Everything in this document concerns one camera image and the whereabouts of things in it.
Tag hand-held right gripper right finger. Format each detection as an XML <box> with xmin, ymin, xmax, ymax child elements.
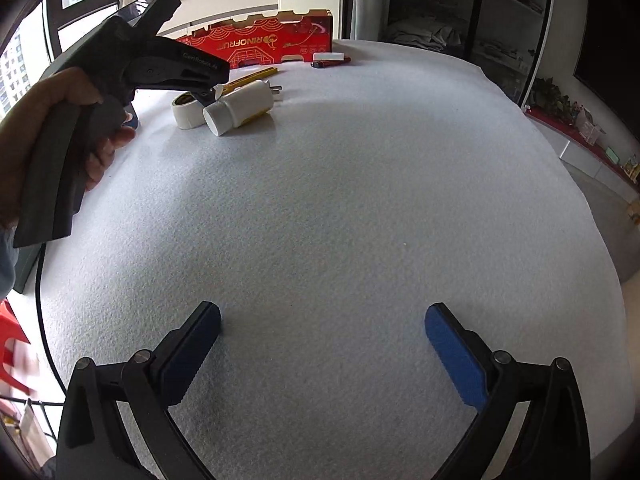
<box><xmin>424</xmin><ymin>302</ymin><xmax>591</xmax><ymax>480</ymax></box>

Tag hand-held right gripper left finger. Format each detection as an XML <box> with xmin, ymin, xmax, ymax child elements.
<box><xmin>55</xmin><ymin>301</ymin><xmax>222</xmax><ymax>480</ymax></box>

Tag masking tape roll yellow core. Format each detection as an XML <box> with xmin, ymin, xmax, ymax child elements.
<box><xmin>171</xmin><ymin>91</ymin><xmax>211</xmax><ymax>130</ymax></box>

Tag white bottle with yellow label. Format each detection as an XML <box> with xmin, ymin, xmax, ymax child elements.
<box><xmin>202</xmin><ymin>81</ymin><xmax>275</xmax><ymax>137</ymax></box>

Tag person's left hand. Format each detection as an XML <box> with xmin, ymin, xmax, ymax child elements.
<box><xmin>0</xmin><ymin>67</ymin><xmax>137</xmax><ymax>228</ymax></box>

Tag red cardboard fruit box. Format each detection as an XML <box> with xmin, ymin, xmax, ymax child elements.
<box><xmin>175</xmin><ymin>9</ymin><xmax>335</xmax><ymax>68</ymax></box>

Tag white window counter cabinet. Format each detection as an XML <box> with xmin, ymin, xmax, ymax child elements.
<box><xmin>165</xmin><ymin>0</ymin><xmax>281</xmax><ymax>41</ymax></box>

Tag white felt table cover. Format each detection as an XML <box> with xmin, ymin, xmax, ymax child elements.
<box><xmin>37</xmin><ymin>37</ymin><xmax>628</xmax><ymax>480</ymax></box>

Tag red plastic stool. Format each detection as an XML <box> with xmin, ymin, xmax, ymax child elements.
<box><xmin>0</xmin><ymin>300</ymin><xmax>37</xmax><ymax>396</ymax></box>

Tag white television console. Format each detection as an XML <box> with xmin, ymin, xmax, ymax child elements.
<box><xmin>522</xmin><ymin>105</ymin><xmax>640</xmax><ymax>206</ymax></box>

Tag glass display cabinet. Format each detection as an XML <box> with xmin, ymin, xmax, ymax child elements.
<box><xmin>345</xmin><ymin>0</ymin><xmax>556</xmax><ymax>111</ymax></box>

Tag green potted plant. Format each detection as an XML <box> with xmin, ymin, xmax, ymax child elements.
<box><xmin>530</xmin><ymin>77</ymin><xmax>576</xmax><ymax>122</ymax></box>

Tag black cable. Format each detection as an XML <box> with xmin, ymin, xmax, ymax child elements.
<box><xmin>34</xmin><ymin>242</ymin><xmax>68</xmax><ymax>397</ymax></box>

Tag black wall television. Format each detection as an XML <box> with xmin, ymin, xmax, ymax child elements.
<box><xmin>572</xmin><ymin>0</ymin><xmax>640</xmax><ymax>111</ymax></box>

